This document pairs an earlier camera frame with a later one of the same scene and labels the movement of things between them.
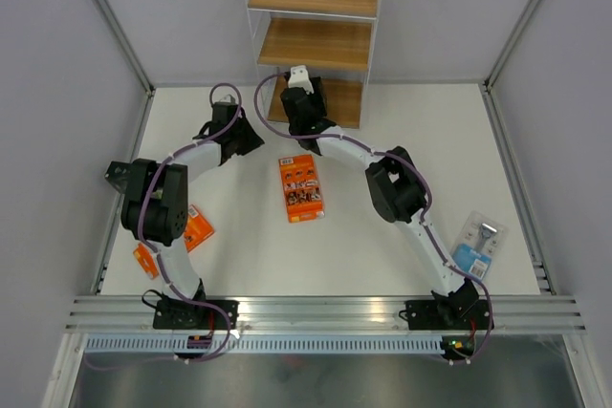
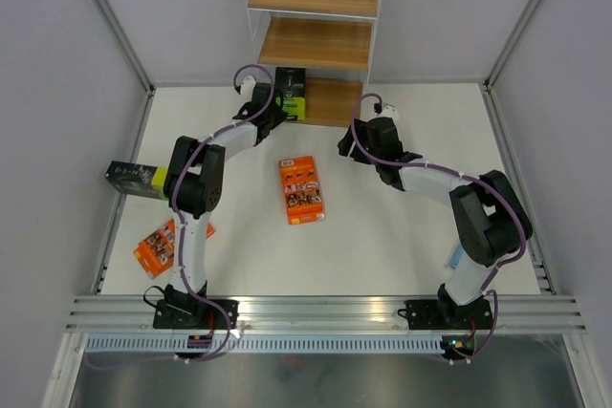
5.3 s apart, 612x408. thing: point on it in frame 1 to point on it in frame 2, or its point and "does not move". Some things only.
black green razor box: [122, 177] does not move
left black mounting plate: [185, 314] does not move
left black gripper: [254, 140] to [279, 117]
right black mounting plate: [470, 314] does not move
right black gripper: [316, 99] to [345, 143]
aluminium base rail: [541, 312] does not move
